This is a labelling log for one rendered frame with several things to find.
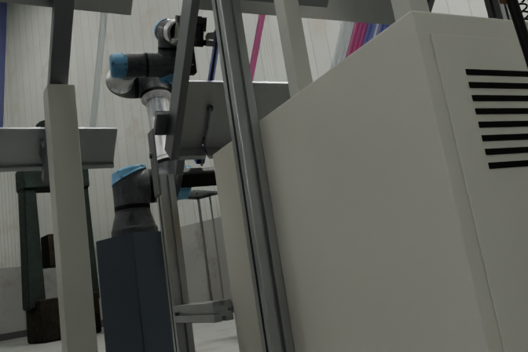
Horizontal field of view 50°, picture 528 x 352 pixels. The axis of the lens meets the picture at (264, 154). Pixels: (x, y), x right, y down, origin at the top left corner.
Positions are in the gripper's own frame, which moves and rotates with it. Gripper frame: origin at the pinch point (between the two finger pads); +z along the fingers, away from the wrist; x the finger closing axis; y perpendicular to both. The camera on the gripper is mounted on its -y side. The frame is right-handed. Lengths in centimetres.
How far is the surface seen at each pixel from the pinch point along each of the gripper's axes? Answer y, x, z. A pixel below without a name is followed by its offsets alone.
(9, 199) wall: -370, 6, -1016
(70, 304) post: -51, -39, 31
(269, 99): -13.1, 17.0, 5.9
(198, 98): -13.0, -3.4, 6.0
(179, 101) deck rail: -13.1, -9.8, 10.1
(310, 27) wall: 1, 344, -510
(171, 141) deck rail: -23.9, -10.0, 5.9
